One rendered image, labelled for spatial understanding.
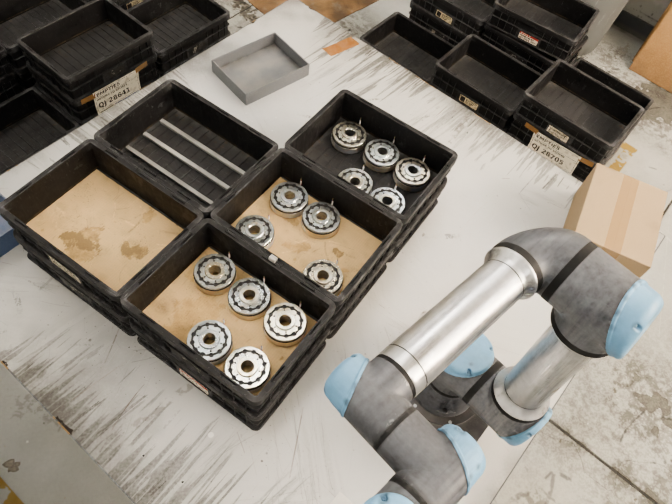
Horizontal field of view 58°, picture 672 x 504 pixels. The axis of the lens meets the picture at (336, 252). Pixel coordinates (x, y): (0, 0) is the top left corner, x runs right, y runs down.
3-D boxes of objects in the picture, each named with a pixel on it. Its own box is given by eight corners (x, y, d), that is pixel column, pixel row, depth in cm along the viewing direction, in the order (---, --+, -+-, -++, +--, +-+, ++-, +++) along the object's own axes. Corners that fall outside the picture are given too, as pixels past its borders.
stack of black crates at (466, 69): (519, 133, 287) (548, 78, 259) (486, 167, 274) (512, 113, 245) (451, 89, 298) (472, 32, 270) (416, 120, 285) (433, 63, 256)
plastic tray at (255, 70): (274, 43, 219) (274, 31, 215) (309, 75, 213) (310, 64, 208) (211, 71, 208) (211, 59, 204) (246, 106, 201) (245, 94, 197)
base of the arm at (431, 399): (487, 392, 145) (499, 376, 137) (442, 430, 139) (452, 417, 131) (443, 345, 151) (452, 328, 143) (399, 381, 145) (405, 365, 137)
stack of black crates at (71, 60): (124, 81, 278) (103, -6, 240) (169, 115, 269) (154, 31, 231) (49, 125, 259) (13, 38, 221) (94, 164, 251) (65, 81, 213)
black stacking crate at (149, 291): (332, 326, 150) (337, 305, 140) (257, 422, 135) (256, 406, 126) (210, 242, 159) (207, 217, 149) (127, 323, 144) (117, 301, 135)
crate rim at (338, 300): (403, 227, 156) (405, 222, 154) (337, 309, 142) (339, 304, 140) (281, 151, 166) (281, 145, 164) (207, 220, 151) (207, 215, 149)
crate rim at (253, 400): (337, 309, 142) (339, 304, 140) (257, 409, 127) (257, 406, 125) (207, 220, 151) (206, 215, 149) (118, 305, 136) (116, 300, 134)
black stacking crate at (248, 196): (395, 247, 164) (404, 223, 155) (333, 325, 150) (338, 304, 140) (280, 174, 173) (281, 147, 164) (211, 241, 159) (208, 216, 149)
